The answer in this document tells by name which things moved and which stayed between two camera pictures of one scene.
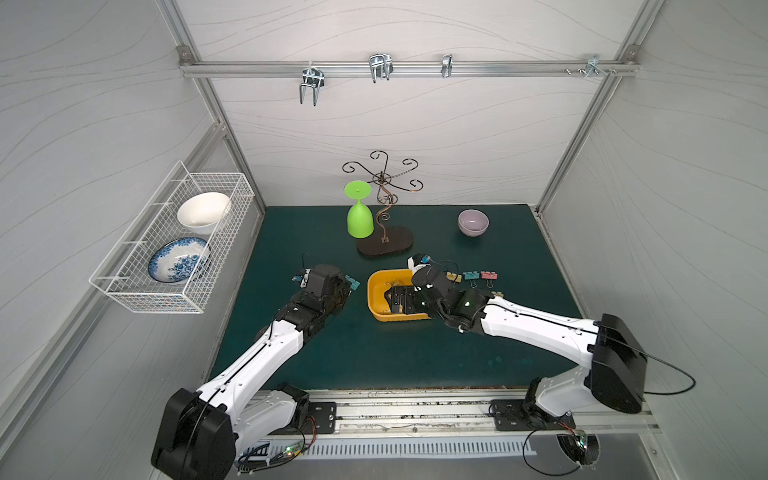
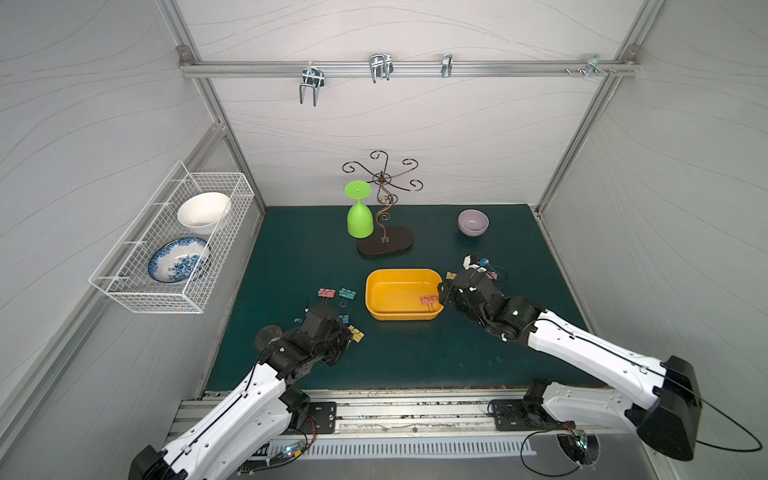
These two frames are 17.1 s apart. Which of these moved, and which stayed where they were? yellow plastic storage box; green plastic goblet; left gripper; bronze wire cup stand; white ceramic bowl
Moved: left gripper
Stayed: white ceramic bowl; bronze wire cup stand; yellow plastic storage box; green plastic goblet
